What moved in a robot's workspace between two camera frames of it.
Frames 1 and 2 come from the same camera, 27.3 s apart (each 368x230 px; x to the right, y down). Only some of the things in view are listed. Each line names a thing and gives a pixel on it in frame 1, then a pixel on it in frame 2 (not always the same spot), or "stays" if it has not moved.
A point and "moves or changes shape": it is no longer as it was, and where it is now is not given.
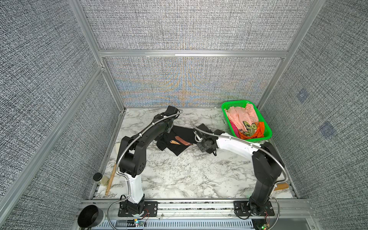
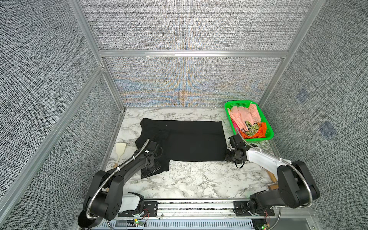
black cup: x=90 y=216 stays
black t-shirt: x=177 y=140 moves or changes shape
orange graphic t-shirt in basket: x=255 y=130 stays
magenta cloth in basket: x=235 y=128 stays
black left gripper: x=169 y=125 → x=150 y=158
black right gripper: x=198 y=145 → x=226 y=159
